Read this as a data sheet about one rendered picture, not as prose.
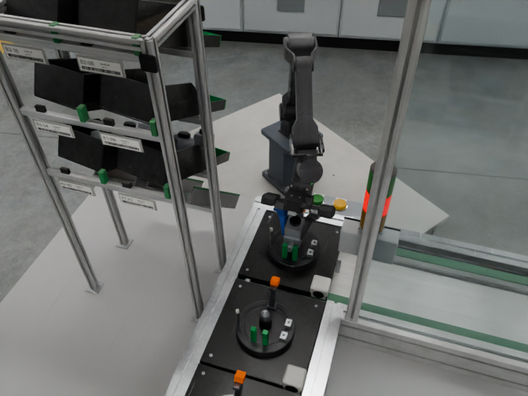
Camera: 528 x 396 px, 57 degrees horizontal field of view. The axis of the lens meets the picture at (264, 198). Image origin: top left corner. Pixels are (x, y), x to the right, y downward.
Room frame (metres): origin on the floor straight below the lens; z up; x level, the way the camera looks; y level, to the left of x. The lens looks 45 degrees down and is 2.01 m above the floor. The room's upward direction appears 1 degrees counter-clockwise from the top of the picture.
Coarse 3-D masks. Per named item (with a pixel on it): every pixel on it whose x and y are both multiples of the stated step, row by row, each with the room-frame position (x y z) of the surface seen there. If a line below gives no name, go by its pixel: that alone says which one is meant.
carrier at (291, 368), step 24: (240, 288) 0.73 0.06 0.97; (264, 288) 0.73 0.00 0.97; (240, 312) 0.66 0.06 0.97; (264, 312) 0.61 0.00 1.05; (288, 312) 0.64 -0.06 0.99; (312, 312) 0.65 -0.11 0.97; (216, 336) 0.59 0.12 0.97; (240, 336) 0.58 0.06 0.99; (264, 336) 0.56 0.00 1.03; (288, 336) 0.58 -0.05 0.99; (312, 336) 0.59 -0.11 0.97; (216, 360) 0.53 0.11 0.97; (240, 360) 0.53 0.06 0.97; (264, 360) 0.53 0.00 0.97; (288, 360) 0.53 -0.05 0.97; (288, 384) 0.47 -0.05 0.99
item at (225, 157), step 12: (144, 144) 0.90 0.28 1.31; (156, 144) 0.94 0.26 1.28; (120, 156) 0.82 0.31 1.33; (132, 156) 0.81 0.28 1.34; (144, 156) 0.80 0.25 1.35; (156, 156) 0.79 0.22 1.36; (180, 156) 0.81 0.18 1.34; (192, 156) 0.85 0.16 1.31; (204, 156) 0.89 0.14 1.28; (216, 156) 0.94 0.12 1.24; (228, 156) 0.98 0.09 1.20; (120, 168) 0.81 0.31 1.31; (132, 168) 0.80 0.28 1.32; (144, 168) 0.79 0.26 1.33; (156, 168) 0.78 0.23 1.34; (180, 168) 0.81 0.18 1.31; (192, 168) 0.85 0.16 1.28; (204, 168) 0.88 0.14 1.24; (156, 180) 0.77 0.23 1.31
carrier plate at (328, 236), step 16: (272, 224) 0.95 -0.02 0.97; (320, 224) 0.95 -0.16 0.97; (256, 240) 0.89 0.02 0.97; (320, 240) 0.88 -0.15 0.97; (336, 240) 0.88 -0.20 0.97; (256, 256) 0.83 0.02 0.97; (320, 256) 0.83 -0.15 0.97; (336, 256) 0.83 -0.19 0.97; (240, 272) 0.78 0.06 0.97; (256, 272) 0.78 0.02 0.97; (272, 272) 0.78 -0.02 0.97; (288, 272) 0.78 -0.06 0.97; (304, 272) 0.78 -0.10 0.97; (320, 272) 0.78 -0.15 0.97; (288, 288) 0.73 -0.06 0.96; (304, 288) 0.72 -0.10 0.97
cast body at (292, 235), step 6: (294, 216) 0.86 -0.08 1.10; (288, 222) 0.85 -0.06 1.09; (294, 222) 0.84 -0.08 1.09; (300, 222) 0.84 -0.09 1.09; (288, 228) 0.83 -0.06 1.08; (294, 228) 0.83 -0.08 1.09; (300, 228) 0.83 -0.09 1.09; (288, 234) 0.83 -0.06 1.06; (294, 234) 0.82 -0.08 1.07; (300, 234) 0.82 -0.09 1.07; (288, 240) 0.82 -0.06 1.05; (294, 240) 0.82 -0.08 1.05; (300, 240) 0.82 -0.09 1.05; (288, 246) 0.80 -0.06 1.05
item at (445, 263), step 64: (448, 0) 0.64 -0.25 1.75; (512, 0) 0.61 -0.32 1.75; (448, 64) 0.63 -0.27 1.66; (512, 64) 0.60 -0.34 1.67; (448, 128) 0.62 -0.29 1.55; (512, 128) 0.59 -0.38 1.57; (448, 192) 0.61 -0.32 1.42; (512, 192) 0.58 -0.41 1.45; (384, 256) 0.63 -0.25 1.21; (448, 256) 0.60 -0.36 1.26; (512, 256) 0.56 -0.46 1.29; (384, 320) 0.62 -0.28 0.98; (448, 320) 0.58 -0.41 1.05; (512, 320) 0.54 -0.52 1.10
